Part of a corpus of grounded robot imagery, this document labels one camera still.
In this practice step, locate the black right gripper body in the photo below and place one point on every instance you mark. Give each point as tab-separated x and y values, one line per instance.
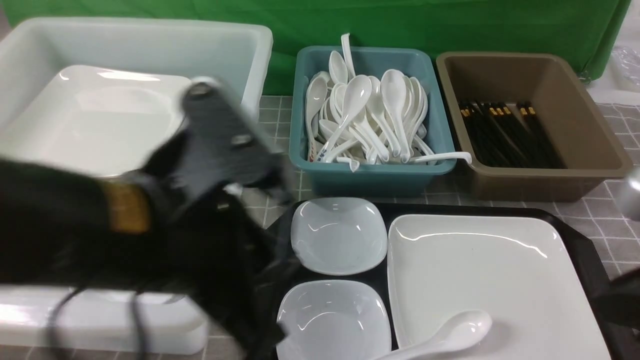
627	197

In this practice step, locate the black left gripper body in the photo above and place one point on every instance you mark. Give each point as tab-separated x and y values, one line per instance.
233	269

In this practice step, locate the large white square plate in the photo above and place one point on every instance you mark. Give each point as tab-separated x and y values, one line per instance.
516	269

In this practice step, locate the small white square bowl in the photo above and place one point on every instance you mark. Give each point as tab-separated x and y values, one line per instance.
339	236
333	319

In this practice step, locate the white ceramic soup spoon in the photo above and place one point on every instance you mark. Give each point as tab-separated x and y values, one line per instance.
460	332

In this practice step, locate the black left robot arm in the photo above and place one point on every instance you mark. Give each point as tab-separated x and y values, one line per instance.
60	228

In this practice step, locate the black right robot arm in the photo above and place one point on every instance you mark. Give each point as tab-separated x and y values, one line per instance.
619	303

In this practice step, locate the brown plastic bin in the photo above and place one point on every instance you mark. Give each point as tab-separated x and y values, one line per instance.
587	144

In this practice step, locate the black plastic serving tray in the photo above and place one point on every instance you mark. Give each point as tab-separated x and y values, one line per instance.
620	341

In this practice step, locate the large white plastic tub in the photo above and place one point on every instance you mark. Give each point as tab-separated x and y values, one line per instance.
32	54

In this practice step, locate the teal plastic bin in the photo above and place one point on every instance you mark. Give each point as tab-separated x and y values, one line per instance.
336	179

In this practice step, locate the stack of white square plates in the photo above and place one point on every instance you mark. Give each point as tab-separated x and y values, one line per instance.
97	121

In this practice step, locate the clear plastic wrap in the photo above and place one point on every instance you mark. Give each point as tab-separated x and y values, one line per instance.
626	62

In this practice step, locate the black chopsticks bundle in bin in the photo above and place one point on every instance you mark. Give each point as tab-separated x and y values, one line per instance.
509	136

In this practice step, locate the pile of white soup spoons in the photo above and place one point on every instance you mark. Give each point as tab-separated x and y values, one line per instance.
361	119

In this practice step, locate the green backdrop cloth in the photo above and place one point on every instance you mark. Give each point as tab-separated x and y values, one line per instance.
582	32

